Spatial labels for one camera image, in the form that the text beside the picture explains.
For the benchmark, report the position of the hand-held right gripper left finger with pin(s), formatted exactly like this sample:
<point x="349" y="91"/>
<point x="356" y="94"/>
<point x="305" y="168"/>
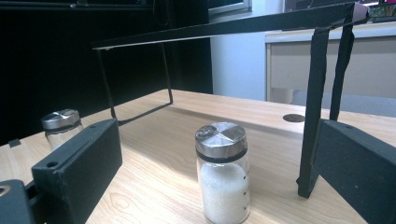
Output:
<point x="81" y="168"/>

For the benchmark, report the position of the glass jar with metal lid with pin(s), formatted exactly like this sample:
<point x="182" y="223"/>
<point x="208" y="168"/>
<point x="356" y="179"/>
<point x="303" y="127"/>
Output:
<point x="60" y="124"/>

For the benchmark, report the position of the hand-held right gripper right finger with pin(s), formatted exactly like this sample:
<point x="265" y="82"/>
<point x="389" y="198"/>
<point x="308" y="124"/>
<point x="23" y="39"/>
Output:
<point x="358" y="168"/>

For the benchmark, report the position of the black curtain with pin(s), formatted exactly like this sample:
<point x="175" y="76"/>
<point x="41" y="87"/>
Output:
<point x="56" y="68"/>

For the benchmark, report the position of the beige cabinet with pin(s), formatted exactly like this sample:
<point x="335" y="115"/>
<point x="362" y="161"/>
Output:
<point x="367" y="68"/>

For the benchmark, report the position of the black metal shelf rack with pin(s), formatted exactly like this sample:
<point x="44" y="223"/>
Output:
<point x="314" y="93"/>

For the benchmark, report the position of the glass jar of white granules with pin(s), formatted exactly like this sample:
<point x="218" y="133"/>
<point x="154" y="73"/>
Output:
<point x="223" y="186"/>

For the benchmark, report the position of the dark round table grommet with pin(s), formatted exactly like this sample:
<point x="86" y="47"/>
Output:
<point x="293" y="118"/>

